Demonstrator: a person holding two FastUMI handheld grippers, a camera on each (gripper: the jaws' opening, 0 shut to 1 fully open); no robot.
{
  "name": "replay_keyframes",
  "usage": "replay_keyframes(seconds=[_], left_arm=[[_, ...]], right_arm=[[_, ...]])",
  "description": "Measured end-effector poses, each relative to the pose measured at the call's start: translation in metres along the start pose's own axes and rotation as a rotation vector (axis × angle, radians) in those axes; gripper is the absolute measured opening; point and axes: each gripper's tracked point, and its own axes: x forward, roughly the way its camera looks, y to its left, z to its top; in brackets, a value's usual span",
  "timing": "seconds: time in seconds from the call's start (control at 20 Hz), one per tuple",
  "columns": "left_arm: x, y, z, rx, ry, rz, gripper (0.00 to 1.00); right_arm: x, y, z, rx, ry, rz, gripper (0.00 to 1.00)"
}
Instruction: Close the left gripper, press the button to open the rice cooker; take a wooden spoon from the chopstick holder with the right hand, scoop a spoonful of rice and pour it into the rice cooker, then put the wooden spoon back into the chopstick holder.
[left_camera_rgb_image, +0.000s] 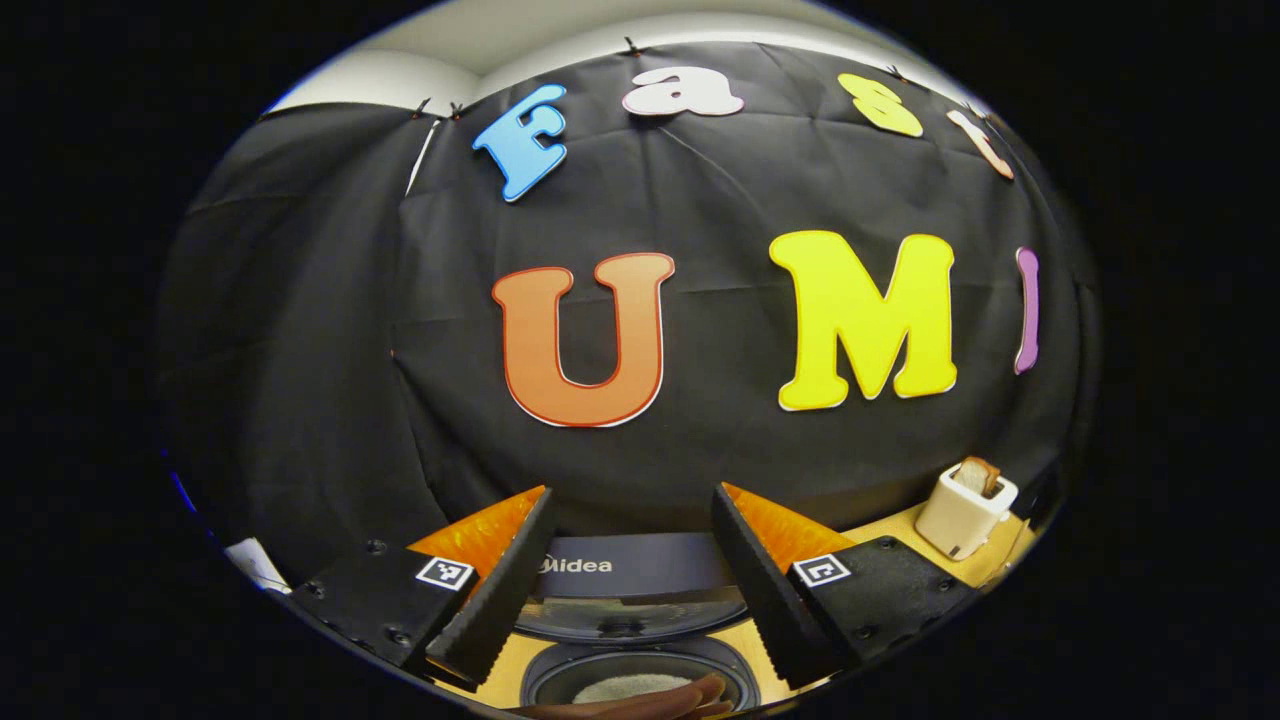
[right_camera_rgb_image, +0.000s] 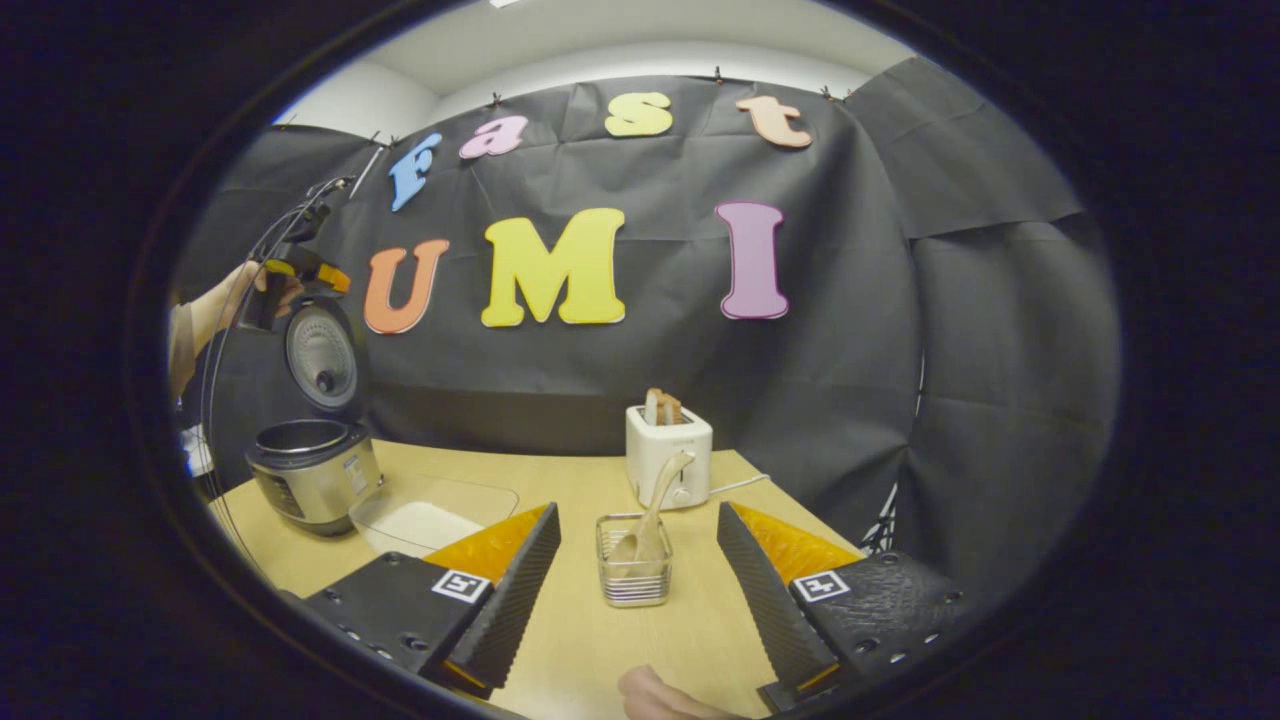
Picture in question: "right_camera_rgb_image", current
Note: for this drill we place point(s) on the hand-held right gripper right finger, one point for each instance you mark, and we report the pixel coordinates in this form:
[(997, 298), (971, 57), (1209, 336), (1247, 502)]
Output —
[(880, 605)]

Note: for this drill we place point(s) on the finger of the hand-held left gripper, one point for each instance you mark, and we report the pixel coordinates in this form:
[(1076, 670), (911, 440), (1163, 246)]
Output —
[(332, 280)]

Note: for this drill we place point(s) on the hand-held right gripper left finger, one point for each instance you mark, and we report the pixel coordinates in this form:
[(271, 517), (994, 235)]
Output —
[(420, 610)]

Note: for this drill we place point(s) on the clear plastic rice container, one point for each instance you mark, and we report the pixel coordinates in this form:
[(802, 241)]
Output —
[(480, 495)]

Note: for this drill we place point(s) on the silver black rice cooker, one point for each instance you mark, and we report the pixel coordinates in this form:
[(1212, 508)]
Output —
[(315, 470)]

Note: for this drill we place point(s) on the wooden spoon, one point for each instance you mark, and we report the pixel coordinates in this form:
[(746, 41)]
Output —
[(655, 510)]

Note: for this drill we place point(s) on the white toaster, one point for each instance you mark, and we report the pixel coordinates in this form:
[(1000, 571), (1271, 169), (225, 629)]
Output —
[(655, 455)]

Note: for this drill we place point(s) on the toast bread slice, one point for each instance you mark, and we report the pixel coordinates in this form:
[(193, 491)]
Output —
[(672, 410), (652, 407)]

